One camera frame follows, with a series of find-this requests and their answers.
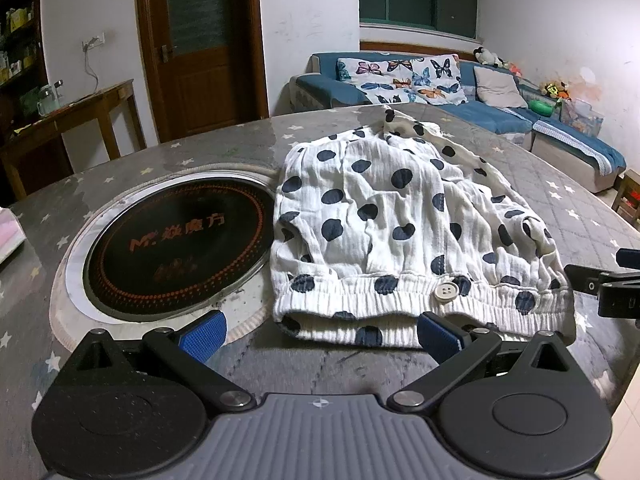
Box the black white plush toy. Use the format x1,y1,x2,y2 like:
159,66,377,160
473,47,508,68

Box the dark wooden shelf cabinet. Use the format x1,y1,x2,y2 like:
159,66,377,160
0,0,51,126

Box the black round induction cooktop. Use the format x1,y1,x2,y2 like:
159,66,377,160
62,170,278,328

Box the white polka dot pants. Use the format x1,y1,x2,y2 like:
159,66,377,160
269,106,577,350

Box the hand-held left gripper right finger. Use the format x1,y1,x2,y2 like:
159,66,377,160
387,311,577,409

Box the butterfly print blanket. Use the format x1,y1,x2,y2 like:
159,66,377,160
336,54,468,106

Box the thin power cable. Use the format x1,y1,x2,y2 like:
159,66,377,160
82,42,101,96

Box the wooden side table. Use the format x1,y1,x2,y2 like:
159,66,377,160
0,79,146,201

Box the colourful plush toys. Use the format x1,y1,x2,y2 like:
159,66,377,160
540,80,573,101

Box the red brown box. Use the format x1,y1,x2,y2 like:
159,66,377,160
616,170,640,231

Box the pink tissue pack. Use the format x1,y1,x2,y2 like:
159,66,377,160
0,207,26,263

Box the brown wooden door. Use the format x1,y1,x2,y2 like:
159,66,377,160
135,0,270,143

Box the beige pillow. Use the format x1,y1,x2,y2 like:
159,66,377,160
472,66,528,109

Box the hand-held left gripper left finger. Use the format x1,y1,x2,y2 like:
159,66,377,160
67,310,254,409

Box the blue sofa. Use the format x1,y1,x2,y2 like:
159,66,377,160
289,51,627,193

